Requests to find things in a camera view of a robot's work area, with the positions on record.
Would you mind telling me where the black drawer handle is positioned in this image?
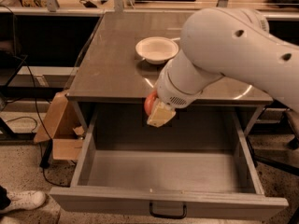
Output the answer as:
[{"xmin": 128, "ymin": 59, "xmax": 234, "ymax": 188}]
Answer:
[{"xmin": 149, "ymin": 202, "xmax": 188, "ymax": 219}]

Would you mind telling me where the grey open drawer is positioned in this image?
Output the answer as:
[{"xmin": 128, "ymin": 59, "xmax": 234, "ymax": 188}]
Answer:
[{"xmin": 50, "ymin": 106, "xmax": 288, "ymax": 220}]

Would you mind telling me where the black floor cable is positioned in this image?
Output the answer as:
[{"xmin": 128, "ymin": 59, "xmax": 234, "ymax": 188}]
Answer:
[{"xmin": 0, "ymin": 3, "xmax": 74, "ymax": 188}]

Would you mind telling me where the grey counter cabinet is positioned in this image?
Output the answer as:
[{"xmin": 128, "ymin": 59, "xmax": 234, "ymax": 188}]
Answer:
[{"xmin": 67, "ymin": 12, "xmax": 273, "ymax": 134}]

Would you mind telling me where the white sneaker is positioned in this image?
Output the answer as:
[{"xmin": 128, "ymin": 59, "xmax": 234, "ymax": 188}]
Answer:
[{"xmin": 0, "ymin": 190, "xmax": 47, "ymax": 214}]

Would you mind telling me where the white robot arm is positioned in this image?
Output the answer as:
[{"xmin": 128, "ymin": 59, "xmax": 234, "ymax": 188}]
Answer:
[{"xmin": 144, "ymin": 7, "xmax": 299, "ymax": 127}]

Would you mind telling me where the white bowl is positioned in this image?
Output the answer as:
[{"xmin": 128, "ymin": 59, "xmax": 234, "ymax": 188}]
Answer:
[{"xmin": 135, "ymin": 36, "xmax": 178, "ymax": 64}]

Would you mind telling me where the brown cardboard box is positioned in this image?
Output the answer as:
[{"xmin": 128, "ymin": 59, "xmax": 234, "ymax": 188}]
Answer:
[{"xmin": 34, "ymin": 91, "xmax": 85, "ymax": 161}]

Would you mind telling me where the red apple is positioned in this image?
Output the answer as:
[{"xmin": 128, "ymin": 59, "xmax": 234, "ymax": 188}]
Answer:
[{"xmin": 144, "ymin": 91, "xmax": 157, "ymax": 116}]

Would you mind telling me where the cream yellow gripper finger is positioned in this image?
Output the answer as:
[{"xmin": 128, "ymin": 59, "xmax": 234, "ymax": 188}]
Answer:
[{"xmin": 147, "ymin": 98, "xmax": 176, "ymax": 128}]

